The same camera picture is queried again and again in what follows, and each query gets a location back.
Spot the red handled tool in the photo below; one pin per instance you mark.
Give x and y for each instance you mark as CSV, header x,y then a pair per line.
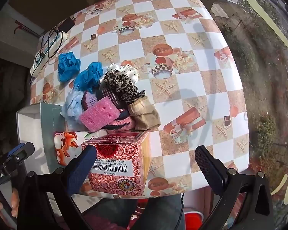
x,y
24,28

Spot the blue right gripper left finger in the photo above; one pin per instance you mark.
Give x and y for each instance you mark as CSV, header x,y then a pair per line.
x,y
78,169

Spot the white polka dot scrunchie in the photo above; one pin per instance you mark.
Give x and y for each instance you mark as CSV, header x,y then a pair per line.
x,y
127,70

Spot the blue glove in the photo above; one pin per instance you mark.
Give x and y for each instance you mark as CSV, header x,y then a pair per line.
x,y
68,66
89,79

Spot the checkered patterned tablecloth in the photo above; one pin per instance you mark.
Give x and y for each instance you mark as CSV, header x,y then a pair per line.
x,y
188,73

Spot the pink sponge block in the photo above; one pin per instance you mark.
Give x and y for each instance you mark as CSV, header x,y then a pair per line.
x,y
99,115

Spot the beige sock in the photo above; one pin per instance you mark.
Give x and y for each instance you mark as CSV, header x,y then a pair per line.
x,y
144,114

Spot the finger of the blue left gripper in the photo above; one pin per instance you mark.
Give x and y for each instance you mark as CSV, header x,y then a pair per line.
x,y
15,150

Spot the purple knitted scrunchie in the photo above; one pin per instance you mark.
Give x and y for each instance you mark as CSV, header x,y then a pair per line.
x,y
89,99

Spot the red cup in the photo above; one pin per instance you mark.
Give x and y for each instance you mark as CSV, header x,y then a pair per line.
x,y
193,220

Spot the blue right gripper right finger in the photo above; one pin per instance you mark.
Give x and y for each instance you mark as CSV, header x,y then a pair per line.
x,y
209,167

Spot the white power strip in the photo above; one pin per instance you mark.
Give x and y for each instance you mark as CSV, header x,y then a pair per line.
x,y
51,42

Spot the grey cardboard storage box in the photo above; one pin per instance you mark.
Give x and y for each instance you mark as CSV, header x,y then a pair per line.
x,y
38,124

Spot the light blue fluffy scrunchie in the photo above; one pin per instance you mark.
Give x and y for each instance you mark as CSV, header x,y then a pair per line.
x,y
72,108

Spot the floral tissue pack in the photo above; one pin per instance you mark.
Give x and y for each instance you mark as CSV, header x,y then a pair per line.
x,y
68,144

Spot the black power adapter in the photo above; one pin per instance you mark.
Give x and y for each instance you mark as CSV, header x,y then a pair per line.
x,y
66,25

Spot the red patterned medicine box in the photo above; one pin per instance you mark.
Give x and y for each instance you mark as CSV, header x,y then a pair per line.
x,y
122,164

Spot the leopard print scrunchie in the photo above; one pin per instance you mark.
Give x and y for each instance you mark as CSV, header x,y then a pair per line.
x,y
123,87

